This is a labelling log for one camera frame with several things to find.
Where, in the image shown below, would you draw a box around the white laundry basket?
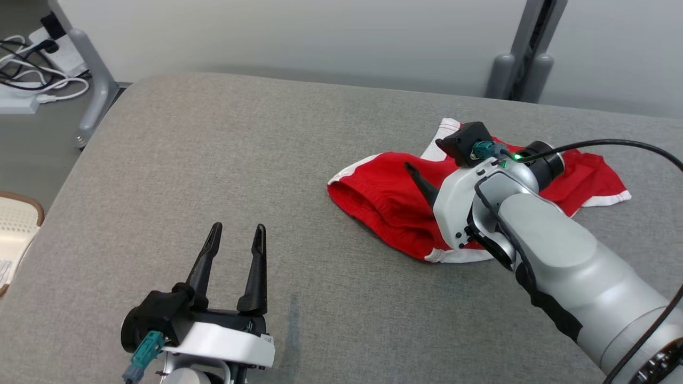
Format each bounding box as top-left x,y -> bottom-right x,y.
0,192 -> 45,298

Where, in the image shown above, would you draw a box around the white power strip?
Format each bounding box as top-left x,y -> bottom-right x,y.
29,26 -> 89,78

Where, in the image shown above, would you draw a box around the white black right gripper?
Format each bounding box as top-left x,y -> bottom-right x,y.
404,159 -> 539,270

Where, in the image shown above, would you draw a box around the red shorts with white panels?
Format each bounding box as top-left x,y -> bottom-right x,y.
327,118 -> 632,265

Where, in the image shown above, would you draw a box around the dark grey partition post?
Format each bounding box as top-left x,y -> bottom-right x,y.
507,0 -> 569,102

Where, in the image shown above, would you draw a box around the white power cable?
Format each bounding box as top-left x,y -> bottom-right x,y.
0,35 -> 91,106

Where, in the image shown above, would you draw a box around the grey rounded post foot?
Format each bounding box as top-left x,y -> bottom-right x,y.
485,52 -> 516,100
519,53 -> 555,104

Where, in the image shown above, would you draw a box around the black power cable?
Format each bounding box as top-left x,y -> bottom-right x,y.
0,40 -> 60,91

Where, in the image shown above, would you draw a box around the teal camera connector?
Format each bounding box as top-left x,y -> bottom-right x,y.
472,141 -> 502,161
122,331 -> 165,384

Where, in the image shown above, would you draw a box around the black power plug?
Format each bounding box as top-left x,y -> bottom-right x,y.
40,12 -> 68,54

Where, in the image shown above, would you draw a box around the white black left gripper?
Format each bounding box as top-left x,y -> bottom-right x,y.
160,222 -> 276,370

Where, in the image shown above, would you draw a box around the teal left camera connector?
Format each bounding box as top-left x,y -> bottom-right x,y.
122,331 -> 165,384

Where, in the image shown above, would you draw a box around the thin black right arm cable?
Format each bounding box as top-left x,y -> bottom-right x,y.
467,170 -> 585,345

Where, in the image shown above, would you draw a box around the white adapter box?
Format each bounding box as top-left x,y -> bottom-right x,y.
0,81 -> 41,115

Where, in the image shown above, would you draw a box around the teal right camera connector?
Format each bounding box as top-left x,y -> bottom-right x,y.
472,141 -> 502,161

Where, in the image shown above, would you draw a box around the grey metal table leg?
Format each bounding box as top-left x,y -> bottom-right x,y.
48,0 -> 121,149

